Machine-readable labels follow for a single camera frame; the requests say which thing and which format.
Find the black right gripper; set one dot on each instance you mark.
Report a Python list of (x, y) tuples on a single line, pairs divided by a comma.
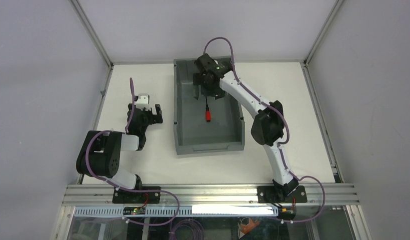
[(207, 85)]

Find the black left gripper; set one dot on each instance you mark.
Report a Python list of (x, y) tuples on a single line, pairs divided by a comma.
[(146, 114)]

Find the red handled screwdriver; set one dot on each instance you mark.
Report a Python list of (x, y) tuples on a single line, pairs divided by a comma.
[(207, 112)]

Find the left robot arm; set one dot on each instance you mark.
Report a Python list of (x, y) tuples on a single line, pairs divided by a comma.
[(100, 153)]

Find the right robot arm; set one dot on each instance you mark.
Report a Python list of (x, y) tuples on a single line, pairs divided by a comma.
[(269, 128)]

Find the grey plastic bin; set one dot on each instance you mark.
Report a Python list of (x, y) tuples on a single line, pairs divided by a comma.
[(193, 135)]

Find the orange object under table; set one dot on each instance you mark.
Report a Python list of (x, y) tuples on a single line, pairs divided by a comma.
[(247, 224)]

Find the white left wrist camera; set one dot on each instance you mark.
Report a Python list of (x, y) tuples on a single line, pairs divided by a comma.
[(142, 101)]

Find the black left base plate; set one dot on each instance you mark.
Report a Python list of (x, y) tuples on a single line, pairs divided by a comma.
[(152, 196)]

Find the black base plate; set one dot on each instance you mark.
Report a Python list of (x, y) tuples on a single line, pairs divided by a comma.
[(152, 196), (269, 194)]

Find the white slotted cable duct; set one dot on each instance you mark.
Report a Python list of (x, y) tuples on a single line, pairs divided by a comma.
[(198, 210)]

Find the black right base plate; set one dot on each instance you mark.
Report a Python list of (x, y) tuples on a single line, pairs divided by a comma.
[(269, 194)]

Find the aluminium front rail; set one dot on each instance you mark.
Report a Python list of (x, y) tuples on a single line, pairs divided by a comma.
[(331, 194)]

